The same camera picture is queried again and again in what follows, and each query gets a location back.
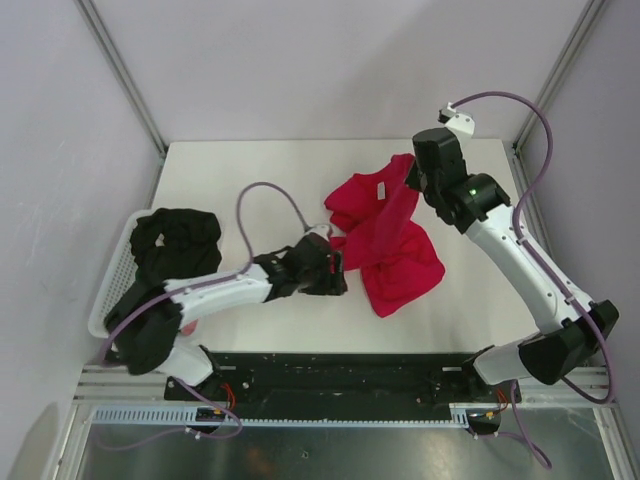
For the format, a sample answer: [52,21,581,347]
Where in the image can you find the red t shirt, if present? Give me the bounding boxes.
[324,153,445,318]

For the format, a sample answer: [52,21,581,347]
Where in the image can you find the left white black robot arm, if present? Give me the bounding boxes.
[102,224,347,400]

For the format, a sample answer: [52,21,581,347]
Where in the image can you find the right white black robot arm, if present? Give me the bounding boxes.
[406,127,619,401]

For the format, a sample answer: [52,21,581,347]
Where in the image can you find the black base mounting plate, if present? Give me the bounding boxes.
[196,352,520,420]

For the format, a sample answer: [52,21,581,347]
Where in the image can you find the pink garment in basket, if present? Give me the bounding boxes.
[180,320,198,336]

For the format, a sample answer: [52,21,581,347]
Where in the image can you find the black t shirt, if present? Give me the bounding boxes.
[102,207,224,321]

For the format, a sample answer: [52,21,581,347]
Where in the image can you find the white plastic laundry basket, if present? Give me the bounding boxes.
[88,209,153,339]

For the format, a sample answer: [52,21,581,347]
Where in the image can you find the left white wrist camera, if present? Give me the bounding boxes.
[305,224,332,242]

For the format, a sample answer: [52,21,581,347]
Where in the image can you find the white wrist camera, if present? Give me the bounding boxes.
[438,102,476,147]
[305,224,332,242]

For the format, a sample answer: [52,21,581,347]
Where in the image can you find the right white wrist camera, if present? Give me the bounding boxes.
[438,102,476,147]

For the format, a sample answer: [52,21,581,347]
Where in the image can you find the right aluminium frame post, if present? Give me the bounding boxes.
[512,0,609,151]

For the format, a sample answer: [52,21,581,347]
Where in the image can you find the aluminium frame post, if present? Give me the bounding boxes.
[512,0,609,151]
[73,0,169,156]

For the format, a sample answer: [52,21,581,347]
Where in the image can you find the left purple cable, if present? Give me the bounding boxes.
[92,182,314,454]

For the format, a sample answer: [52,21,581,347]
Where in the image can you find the purple cable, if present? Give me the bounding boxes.
[92,182,314,454]
[452,91,619,471]

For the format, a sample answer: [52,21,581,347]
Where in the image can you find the white slotted cable duct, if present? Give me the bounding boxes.
[91,404,489,429]

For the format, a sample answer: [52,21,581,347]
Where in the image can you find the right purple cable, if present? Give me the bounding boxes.
[452,91,619,471]

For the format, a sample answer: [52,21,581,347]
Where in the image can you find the left aluminium frame post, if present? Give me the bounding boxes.
[73,0,169,156]

